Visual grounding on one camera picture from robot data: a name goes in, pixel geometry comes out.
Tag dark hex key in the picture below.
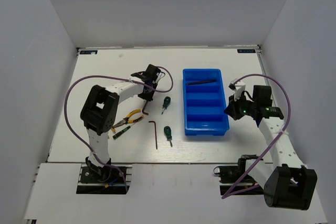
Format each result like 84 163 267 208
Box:
142 101 149 115
148 120 158 150
186 79 216 86

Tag left blue corner label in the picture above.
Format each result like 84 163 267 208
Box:
79 50 98 55

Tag green stubby screwdriver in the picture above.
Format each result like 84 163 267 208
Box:
161 96 171 114
164 126 173 147

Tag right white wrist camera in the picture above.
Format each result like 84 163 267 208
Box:
229 79 246 101

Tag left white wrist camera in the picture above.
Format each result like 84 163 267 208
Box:
145 64 161 83

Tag small black green screwdriver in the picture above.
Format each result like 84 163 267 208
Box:
113 126 131 140

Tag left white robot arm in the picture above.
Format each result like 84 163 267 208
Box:
80 64 161 182

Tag blue corner label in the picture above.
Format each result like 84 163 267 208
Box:
237 49 256 54
79 50 98 55

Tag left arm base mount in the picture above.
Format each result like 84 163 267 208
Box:
76 165 127 195

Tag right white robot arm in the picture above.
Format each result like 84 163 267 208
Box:
224 81 318 210

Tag yellow long nose pliers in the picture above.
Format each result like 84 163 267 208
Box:
113 109 144 128

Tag blue compartment tray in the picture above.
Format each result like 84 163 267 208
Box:
183 68 229 136

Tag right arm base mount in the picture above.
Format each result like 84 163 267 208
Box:
213 155 258 196

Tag right blue corner label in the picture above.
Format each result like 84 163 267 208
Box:
237 49 256 54

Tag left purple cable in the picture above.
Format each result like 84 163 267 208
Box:
63 67 174 193

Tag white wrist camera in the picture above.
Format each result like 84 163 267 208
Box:
145 64 161 83
229 79 246 101

